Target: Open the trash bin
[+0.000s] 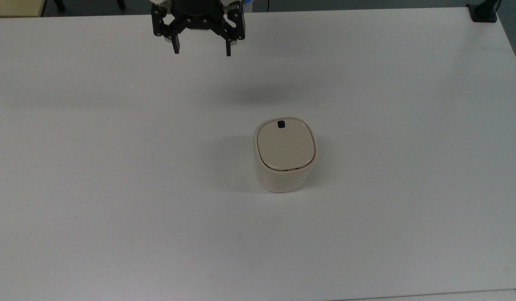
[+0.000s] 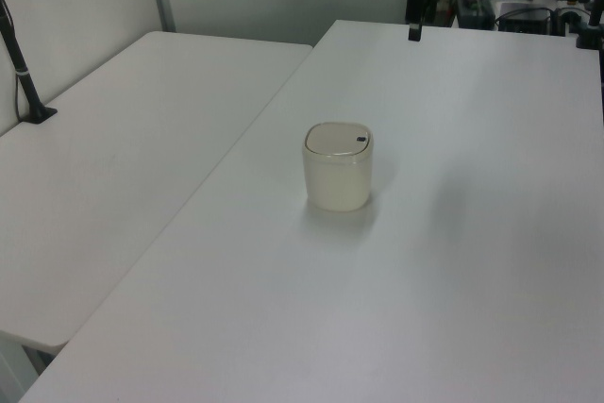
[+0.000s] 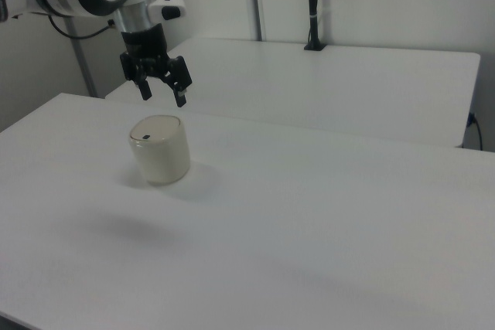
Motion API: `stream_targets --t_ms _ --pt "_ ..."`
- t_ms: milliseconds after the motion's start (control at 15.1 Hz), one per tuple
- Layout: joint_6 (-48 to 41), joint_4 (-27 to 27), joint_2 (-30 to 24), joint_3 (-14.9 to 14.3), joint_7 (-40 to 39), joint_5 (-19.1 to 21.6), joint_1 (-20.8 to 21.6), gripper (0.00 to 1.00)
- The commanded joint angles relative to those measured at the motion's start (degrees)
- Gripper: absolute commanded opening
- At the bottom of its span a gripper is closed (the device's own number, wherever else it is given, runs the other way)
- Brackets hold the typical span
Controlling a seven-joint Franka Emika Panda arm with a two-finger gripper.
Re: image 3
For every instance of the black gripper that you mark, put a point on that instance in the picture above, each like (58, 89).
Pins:
(145, 46)

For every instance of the cream round trash bin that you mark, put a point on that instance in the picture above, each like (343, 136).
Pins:
(164, 162)

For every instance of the white side table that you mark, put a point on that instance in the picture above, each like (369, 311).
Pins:
(348, 86)

